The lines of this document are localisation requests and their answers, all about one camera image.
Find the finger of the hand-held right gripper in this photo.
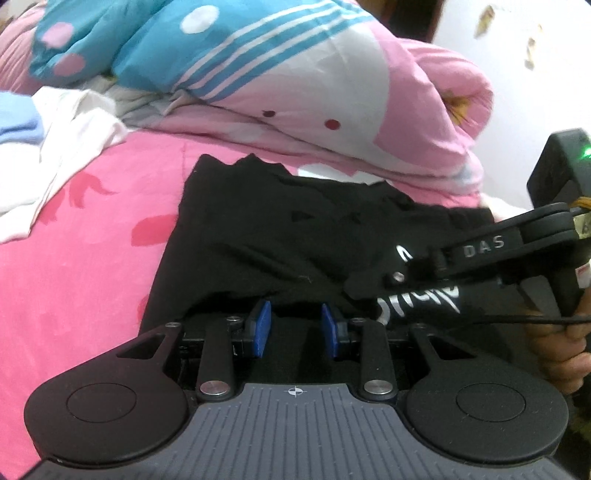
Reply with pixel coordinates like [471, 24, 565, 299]
[344, 251, 444, 301]

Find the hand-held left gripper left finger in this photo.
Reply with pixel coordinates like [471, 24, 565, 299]
[117, 300, 273, 402]

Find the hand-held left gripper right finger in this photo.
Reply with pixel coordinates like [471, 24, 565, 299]
[322, 302, 472, 402]

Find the black printed t-shirt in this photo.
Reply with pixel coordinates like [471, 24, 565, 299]
[139, 154, 532, 384]

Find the person's right hand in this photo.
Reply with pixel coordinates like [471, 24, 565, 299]
[526, 295, 591, 395]

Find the pink floral blanket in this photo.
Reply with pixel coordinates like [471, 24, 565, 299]
[0, 129, 490, 462]

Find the pink and blue quilt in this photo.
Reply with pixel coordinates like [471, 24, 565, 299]
[0, 0, 492, 208]

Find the wooden door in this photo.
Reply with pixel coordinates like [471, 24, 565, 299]
[369, 0, 444, 44]

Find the crumpled white shirt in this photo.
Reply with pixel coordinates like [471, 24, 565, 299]
[0, 88, 127, 243]

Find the light blue cloth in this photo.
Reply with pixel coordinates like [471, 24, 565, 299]
[0, 91, 44, 146]

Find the yellow hanging wall item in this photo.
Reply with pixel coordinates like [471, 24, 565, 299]
[475, 4, 497, 35]

